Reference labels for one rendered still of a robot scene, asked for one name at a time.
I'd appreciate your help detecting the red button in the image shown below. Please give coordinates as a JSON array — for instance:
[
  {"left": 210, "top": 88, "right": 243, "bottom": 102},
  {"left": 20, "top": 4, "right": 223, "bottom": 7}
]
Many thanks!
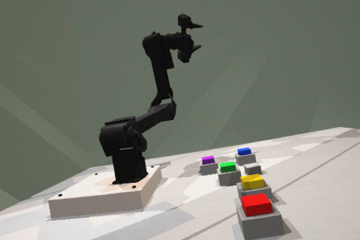
[{"left": 236, "top": 193, "right": 285, "bottom": 240}]

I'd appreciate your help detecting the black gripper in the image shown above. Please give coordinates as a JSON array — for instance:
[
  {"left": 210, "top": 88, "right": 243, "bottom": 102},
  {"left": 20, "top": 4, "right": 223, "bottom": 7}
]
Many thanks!
[{"left": 167, "top": 14, "right": 203, "bottom": 63}]

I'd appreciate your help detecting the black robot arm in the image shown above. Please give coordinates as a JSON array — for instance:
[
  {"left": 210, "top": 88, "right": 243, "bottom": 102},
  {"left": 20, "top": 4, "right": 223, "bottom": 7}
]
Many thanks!
[{"left": 99, "top": 31, "right": 194, "bottom": 185}]

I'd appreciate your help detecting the yellow button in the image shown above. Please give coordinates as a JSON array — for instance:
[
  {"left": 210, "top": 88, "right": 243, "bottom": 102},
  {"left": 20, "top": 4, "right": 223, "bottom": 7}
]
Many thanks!
[{"left": 236, "top": 174, "right": 273, "bottom": 203}]

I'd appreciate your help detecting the purple button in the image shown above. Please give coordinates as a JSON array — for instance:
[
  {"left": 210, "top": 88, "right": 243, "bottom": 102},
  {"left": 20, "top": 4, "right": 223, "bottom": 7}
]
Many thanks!
[{"left": 200, "top": 156, "right": 218, "bottom": 175}]

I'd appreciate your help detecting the green button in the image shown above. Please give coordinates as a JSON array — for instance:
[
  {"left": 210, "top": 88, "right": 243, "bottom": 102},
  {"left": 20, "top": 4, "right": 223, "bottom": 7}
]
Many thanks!
[{"left": 217, "top": 162, "right": 241, "bottom": 186}]

